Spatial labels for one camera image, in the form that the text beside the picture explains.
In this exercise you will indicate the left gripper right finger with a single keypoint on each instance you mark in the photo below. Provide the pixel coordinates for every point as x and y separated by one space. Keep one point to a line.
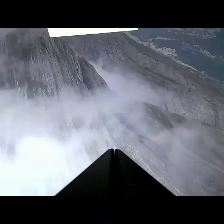
136 181

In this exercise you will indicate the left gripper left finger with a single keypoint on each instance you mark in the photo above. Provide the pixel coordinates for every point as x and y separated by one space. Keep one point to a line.
93 181

